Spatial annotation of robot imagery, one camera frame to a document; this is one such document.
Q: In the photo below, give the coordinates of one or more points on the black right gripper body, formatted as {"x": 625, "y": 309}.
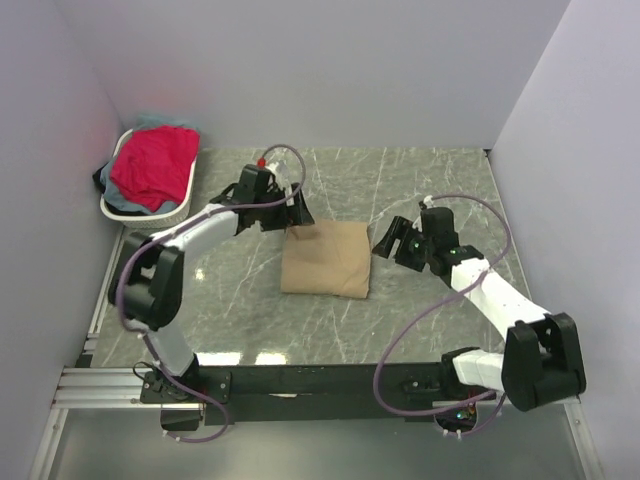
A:
{"x": 416, "y": 251}

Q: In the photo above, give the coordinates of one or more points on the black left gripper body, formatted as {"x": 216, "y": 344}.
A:
{"x": 280, "y": 216}

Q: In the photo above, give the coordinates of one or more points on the beige t shirt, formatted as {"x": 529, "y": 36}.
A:
{"x": 329, "y": 257}

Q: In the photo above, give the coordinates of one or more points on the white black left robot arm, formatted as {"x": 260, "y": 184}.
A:
{"x": 147, "y": 287}

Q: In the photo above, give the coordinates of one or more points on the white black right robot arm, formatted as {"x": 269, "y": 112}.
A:
{"x": 542, "y": 360}

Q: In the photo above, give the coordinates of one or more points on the white perforated laundry basket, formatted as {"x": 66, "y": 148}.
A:
{"x": 163, "y": 220}

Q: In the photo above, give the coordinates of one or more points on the red t shirt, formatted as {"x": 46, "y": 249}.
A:
{"x": 154, "y": 165}

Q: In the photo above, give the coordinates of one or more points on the grey blue t shirt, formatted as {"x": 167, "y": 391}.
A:
{"x": 143, "y": 122}

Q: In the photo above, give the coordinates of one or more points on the black garment in basket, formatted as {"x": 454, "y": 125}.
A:
{"x": 112, "y": 209}

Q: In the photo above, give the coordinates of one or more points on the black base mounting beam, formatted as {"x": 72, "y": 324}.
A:
{"x": 263, "y": 393}

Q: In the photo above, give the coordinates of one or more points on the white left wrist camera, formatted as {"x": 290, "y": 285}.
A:
{"x": 279, "y": 170}

